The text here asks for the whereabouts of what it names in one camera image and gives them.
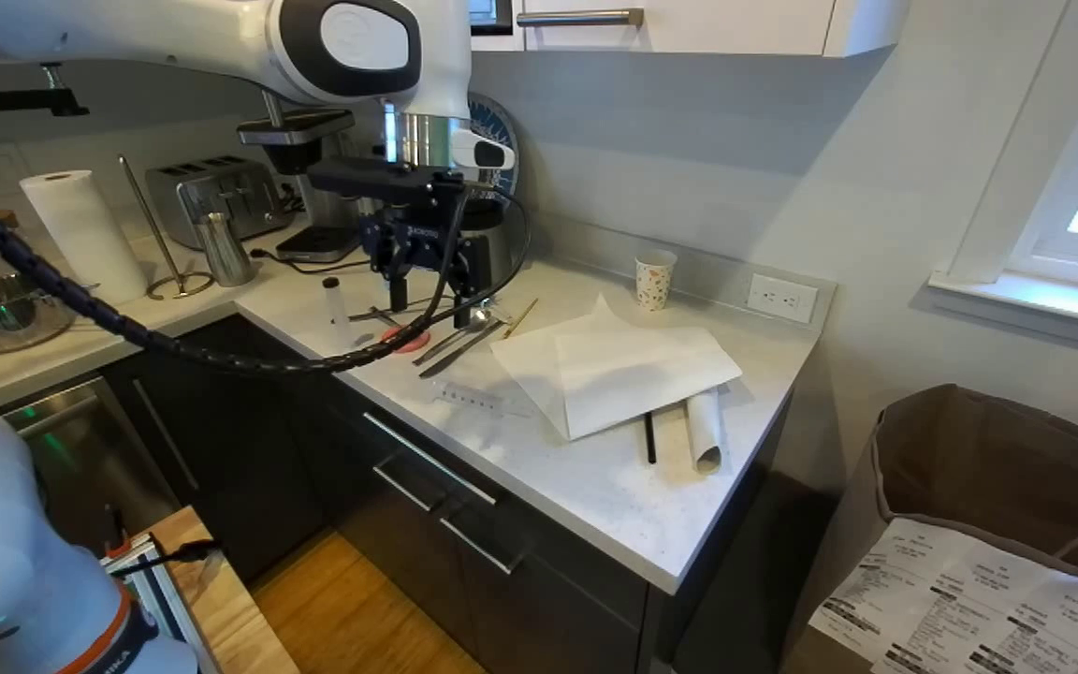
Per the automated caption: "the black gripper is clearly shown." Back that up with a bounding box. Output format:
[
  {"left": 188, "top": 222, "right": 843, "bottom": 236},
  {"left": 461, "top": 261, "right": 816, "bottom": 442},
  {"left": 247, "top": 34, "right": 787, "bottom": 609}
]
[{"left": 354, "top": 183, "right": 502, "bottom": 317}]

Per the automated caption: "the white paper towel sheet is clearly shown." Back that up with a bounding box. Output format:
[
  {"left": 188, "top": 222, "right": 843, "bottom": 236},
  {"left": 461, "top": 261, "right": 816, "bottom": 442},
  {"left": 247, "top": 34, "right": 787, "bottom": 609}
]
[{"left": 487, "top": 293, "right": 746, "bottom": 446}]

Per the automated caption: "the metal paper towel holder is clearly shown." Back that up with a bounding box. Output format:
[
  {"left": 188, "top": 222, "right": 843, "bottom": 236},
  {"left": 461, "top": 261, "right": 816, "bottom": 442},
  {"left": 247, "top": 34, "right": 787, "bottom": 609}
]
[{"left": 116, "top": 155, "right": 222, "bottom": 303}]

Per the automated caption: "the white paper towel roll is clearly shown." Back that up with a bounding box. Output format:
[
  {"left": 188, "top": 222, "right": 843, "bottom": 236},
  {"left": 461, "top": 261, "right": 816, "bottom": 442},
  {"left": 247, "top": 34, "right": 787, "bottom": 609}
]
[{"left": 16, "top": 166, "right": 148, "bottom": 303}]

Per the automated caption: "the metal spoon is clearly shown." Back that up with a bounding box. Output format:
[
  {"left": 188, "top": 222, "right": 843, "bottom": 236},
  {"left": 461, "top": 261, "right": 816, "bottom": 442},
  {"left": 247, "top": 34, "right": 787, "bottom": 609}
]
[{"left": 406, "top": 303, "right": 502, "bottom": 371}]

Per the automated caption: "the orange round lid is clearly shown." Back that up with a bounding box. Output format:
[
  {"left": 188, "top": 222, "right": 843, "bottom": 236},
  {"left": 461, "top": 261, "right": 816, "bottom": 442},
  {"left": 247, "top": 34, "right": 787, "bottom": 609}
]
[{"left": 379, "top": 323, "right": 438, "bottom": 358}]

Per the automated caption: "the steel kettle with black lid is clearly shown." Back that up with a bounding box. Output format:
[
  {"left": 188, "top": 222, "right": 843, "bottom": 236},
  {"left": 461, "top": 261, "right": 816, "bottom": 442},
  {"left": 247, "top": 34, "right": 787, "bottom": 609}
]
[{"left": 487, "top": 198, "right": 532, "bottom": 301}]

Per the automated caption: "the wooden chopstick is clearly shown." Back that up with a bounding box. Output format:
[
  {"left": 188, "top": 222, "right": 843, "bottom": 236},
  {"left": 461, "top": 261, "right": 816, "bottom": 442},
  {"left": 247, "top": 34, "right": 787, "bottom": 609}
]
[{"left": 499, "top": 297, "right": 541, "bottom": 346}]

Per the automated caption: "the small clear bottle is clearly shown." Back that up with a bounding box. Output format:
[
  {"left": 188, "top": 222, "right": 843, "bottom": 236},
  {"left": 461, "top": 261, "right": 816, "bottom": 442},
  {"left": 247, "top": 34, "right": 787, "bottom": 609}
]
[{"left": 318, "top": 275, "right": 351, "bottom": 330}]

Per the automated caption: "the black flat device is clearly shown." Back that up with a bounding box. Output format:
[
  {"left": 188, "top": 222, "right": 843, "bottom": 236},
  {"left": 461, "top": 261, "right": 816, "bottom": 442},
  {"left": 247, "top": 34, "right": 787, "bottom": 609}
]
[{"left": 272, "top": 222, "right": 361, "bottom": 266}]

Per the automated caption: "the blue patterned decorative plate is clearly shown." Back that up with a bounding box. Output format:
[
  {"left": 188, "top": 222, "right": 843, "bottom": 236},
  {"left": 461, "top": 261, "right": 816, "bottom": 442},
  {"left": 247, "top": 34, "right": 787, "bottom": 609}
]
[{"left": 469, "top": 89, "right": 532, "bottom": 190}]

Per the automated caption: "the small steel pitcher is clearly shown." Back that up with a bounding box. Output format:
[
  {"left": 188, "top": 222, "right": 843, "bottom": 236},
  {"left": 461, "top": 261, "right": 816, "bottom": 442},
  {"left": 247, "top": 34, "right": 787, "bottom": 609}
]
[{"left": 197, "top": 205, "right": 258, "bottom": 290}]

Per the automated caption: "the white patterned paper cup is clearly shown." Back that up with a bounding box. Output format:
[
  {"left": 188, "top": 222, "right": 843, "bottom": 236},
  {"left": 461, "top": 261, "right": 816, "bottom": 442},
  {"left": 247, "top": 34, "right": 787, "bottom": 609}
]
[{"left": 633, "top": 253, "right": 676, "bottom": 317}]

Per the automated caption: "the silver toaster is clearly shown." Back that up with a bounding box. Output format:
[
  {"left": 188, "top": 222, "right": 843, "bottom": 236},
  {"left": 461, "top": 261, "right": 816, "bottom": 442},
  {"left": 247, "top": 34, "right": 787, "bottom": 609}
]
[{"left": 143, "top": 155, "right": 305, "bottom": 253}]

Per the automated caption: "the dark lower kitchen cabinet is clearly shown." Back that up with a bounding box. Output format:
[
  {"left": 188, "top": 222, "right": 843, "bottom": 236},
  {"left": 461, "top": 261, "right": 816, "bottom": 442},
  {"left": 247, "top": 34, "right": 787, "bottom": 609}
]
[{"left": 0, "top": 311, "right": 844, "bottom": 674}]

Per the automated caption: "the white upper cabinet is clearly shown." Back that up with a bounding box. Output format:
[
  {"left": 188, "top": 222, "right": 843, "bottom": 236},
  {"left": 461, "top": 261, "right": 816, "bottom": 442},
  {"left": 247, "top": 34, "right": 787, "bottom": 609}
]
[{"left": 515, "top": 0, "right": 914, "bottom": 62}]

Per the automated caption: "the wooden side table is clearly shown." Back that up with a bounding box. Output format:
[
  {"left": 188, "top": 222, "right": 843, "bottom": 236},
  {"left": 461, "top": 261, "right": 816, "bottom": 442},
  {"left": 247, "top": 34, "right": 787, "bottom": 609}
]
[{"left": 111, "top": 502, "right": 302, "bottom": 674}]

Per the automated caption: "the white and blue box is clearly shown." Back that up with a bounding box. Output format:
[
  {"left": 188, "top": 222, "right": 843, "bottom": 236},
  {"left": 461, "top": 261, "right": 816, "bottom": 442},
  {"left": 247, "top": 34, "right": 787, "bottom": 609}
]
[{"left": 99, "top": 537, "right": 225, "bottom": 674}]

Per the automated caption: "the grey metal pan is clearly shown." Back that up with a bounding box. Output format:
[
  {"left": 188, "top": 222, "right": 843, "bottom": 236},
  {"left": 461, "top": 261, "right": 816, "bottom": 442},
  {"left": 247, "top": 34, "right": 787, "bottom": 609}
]
[{"left": 0, "top": 277, "right": 79, "bottom": 357}]

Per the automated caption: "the black bar with orange clip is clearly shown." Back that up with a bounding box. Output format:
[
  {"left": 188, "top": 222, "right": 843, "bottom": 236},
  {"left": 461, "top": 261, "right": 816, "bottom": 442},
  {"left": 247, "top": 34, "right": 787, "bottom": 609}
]
[{"left": 0, "top": 81, "right": 91, "bottom": 124}]

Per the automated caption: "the brown printed paper bag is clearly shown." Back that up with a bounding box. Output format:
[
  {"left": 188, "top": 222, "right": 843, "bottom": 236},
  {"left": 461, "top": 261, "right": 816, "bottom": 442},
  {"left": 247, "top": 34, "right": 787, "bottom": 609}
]
[{"left": 787, "top": 381, "right": 1078, "bottom": 674}]

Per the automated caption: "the black handled table knife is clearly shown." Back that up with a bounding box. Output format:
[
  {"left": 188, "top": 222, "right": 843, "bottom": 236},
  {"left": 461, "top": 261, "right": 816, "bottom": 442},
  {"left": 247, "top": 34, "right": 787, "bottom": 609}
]
[{"left": 414, "top": 317, "right": 509, "bottom": 381}]

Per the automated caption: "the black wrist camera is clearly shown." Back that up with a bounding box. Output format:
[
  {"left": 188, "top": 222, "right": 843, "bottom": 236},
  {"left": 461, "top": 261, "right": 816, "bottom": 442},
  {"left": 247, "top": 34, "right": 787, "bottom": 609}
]
[{"left": 302, "top": 157, "right": 473, "bottom": 205}]

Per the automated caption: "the long metal drawer handle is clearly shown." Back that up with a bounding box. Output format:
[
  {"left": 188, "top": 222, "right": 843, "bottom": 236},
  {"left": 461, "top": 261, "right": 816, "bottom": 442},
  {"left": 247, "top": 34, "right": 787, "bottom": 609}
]
[{"left": 360, "top": 407, "right": 502, "bottom": 513}]

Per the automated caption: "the short metal drawer handle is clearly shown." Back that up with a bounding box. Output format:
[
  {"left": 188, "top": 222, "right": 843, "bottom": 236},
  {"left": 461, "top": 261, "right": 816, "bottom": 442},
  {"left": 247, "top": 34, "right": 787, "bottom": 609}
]
[
  {"left": 435, "top": 513, "right": 520, "bottom": 582},
  {"left": 370, "top": 461, "right": 438, "bottom": 516}
]

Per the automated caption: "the upper cabinet metal handle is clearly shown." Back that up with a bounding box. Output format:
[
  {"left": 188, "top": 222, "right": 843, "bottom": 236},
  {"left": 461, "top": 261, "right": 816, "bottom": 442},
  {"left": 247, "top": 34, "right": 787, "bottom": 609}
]
[{"left": 511, "top": 9, "right": 648, "bottom": 34}]

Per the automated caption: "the slanted metal cabinet handle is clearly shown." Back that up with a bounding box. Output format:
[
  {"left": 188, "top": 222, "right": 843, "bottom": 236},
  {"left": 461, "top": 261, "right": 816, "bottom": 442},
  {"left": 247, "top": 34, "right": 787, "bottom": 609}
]
[{"left": 127, "top": 374, "right": 202, "bottom": 494}]

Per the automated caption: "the white wall outlet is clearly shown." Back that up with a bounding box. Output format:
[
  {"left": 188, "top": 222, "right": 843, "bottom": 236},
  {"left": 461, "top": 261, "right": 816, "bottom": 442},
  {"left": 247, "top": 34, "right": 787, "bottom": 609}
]
[{"left": 746, "top": 270, "right": 822, "bottom": 326}]

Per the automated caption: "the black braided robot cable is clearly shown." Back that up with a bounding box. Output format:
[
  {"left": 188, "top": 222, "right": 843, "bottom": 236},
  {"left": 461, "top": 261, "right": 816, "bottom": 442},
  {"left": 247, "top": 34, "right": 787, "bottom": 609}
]
[{"left": 0, "top": 162, "right": 495, "bottom": 378}]

